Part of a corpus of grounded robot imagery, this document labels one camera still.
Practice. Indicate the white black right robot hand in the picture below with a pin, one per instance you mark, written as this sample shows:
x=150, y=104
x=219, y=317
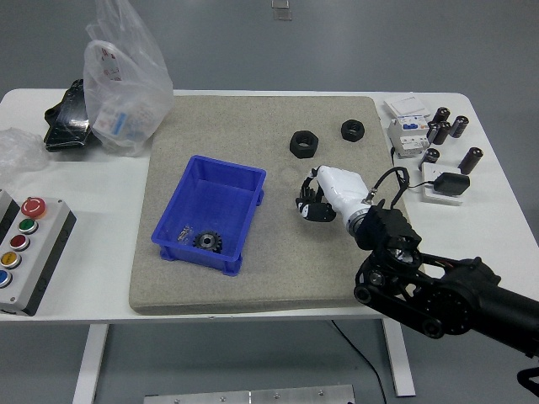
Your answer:
x=343, y=189

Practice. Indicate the blue plastic box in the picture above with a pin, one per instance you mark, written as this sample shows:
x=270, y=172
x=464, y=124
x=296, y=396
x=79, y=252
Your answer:
x=210, y=202

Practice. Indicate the black bevel gear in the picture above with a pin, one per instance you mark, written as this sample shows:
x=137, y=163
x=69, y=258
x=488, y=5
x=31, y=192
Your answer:
x=208, y=242

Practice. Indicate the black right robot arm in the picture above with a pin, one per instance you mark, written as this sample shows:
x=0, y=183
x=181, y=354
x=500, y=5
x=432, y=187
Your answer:
x=421, y=286

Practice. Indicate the large black hex nut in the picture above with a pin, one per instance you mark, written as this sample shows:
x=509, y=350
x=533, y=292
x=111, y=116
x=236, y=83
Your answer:
x=303, y=144

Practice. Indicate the small black hex nut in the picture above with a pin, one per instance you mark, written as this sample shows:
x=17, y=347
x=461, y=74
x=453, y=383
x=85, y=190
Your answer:
x=352, y=129

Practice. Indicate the grey push-button control box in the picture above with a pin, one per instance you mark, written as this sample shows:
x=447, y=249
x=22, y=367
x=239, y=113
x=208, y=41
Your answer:
x=46, y=261

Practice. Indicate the white circuit breaker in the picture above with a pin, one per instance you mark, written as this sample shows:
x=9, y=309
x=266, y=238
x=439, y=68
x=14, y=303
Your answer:
x=406, y=136

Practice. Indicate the white socket plate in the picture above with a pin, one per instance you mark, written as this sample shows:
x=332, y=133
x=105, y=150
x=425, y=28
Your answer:
x=429, y=172

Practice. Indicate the black cylindrical capacitor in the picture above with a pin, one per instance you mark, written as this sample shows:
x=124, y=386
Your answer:
x=443, y=115
x=471, y=160
x=444, y=134
x=431, y=156
x=433, y=131
x=460, y=126

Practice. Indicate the black power adapter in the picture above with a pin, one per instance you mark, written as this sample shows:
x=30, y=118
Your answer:
x=452, y=184

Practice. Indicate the grey-brown table mat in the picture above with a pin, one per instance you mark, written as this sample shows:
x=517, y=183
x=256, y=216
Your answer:
x=269, y=273

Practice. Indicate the small clear screw packet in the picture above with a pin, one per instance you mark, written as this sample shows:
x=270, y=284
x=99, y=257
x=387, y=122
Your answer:
x=184, y=235

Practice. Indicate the white table leg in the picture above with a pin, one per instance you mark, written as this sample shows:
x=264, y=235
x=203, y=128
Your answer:
x=399, y=357
x=90, y=362

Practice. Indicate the clear floor marker square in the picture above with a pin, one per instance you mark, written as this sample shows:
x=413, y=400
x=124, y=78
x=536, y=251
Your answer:
x=281, y=3
x=283, y=15

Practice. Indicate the white blue printed packet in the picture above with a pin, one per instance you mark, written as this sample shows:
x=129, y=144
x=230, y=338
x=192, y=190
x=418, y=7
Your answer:
x=118, y=122

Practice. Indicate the translucent white plastic bag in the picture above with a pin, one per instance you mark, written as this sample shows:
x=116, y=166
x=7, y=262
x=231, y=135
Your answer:
x=126, y=76

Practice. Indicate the black plastic-wrapped part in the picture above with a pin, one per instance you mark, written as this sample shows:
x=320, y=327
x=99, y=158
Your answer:
x=67, y=122

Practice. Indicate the red emergency stop button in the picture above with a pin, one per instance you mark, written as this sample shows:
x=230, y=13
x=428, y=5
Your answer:
x=33, y=207

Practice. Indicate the green push button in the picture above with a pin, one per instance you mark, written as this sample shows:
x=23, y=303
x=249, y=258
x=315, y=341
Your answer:
x=28, y=225

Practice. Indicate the crumpled clear plastic bag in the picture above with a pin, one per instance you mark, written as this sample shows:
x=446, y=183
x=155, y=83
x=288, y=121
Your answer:
x=19, y=149

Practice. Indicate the red push button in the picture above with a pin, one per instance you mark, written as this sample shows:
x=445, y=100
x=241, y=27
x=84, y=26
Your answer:
x=19, y=242

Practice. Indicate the yellow push button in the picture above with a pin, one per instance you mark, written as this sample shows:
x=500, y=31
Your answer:
x=10, y=259

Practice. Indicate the blue push button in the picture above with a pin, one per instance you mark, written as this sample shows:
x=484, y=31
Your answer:
x=4, y=278

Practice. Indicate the white wall switch panel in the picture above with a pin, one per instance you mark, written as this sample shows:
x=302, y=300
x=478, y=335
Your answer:
x=406, y=106

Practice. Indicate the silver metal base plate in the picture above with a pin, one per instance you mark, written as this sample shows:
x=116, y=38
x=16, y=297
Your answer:
x=248, y=395

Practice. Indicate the grey plastic enclosure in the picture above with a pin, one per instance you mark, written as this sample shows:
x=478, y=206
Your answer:
x=7, y=210

